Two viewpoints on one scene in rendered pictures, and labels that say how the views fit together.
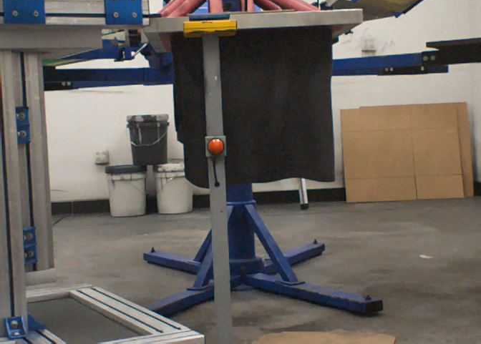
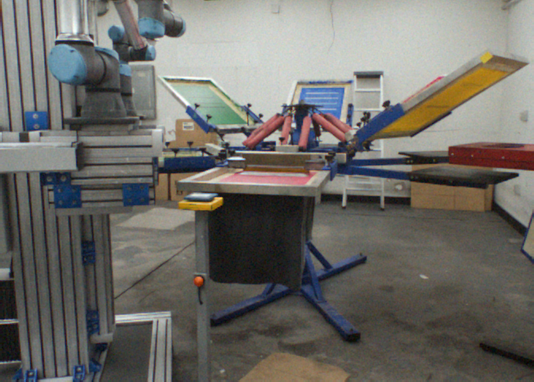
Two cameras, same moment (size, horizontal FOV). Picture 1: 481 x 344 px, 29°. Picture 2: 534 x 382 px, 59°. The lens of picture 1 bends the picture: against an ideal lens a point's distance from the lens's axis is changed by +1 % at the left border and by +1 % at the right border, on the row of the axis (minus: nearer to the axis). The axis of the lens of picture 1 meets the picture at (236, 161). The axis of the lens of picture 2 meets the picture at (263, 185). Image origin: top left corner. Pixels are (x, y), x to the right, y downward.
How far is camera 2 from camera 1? 1.11 m
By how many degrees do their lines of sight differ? 17
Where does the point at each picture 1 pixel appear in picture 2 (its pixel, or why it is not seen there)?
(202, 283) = (266, 293)
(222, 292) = (203, 368)
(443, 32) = (482, 109)
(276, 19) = (259, 189)
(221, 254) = (203, 345)
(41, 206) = (102, 299)
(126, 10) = (137, 196)
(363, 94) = (427, 144)
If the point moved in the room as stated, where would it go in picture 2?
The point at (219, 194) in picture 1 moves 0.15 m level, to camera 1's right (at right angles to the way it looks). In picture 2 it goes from (202, 309) to (239, 314)
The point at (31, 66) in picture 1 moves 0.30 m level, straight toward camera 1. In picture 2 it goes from (97, 217) to (59, 237)
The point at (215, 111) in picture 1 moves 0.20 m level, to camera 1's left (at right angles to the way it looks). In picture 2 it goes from (201, 257) to (152, 252)
